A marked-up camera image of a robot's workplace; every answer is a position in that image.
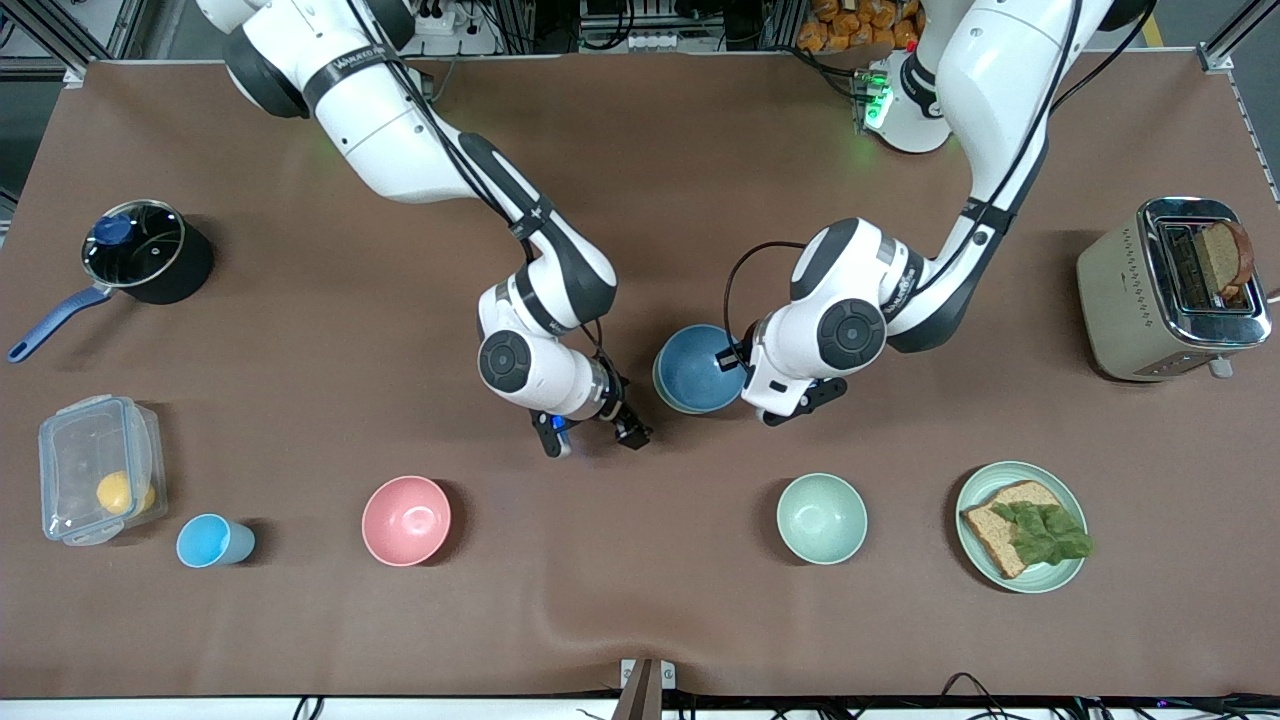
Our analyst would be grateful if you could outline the blue bowl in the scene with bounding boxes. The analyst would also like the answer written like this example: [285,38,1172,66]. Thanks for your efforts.
[655,324,749,415]

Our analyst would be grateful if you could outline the sage green bowl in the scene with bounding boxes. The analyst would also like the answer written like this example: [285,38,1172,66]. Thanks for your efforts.
[652,340,703,416]

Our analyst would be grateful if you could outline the mint green bowl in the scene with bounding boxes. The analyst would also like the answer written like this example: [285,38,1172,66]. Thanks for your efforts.
[777,473,868,565]

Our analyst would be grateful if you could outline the pink bowl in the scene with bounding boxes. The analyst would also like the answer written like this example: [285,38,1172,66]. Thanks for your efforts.
[362,476,453,567]

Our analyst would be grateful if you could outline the brown bread slice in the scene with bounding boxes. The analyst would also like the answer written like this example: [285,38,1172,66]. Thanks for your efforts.
[961,481,1076,580]

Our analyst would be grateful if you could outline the green lettuce leaf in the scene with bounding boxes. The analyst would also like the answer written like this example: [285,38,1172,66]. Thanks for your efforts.
[990,502,1094,566]

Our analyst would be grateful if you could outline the bag of orange snacks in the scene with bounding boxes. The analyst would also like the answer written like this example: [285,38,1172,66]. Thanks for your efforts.
[797,0,923,53]

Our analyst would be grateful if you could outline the mint green plate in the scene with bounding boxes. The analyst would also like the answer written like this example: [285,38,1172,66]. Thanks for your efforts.
[955,461,1088,594]

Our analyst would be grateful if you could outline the beige and chrome toaster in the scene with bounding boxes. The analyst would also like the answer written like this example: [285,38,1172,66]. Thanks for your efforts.
[1077,197,1273,382]

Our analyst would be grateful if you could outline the white power strip with plugs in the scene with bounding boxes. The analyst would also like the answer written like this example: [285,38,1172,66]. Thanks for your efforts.
[400,0,459,37]

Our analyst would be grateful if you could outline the light blue cup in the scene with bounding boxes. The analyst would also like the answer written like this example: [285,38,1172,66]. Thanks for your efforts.
[177,514,256,569]

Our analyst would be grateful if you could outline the dark toast slice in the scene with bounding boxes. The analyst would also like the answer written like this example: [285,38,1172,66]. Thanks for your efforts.
[1193,220,1255,301]

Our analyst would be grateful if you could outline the glass lid with blue knob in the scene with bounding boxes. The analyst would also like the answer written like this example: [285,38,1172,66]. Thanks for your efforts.
[82,200,187,288]

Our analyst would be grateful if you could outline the yellow fruit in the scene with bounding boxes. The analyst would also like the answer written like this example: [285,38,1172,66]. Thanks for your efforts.
[97,470,157,517]

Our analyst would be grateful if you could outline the clear plastic lidded container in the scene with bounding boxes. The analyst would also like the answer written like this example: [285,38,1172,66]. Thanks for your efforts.
[38,396,168,546]

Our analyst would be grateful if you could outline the black pot with blue handle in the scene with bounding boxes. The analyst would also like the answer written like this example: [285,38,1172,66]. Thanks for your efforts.
[8,200,214,363]

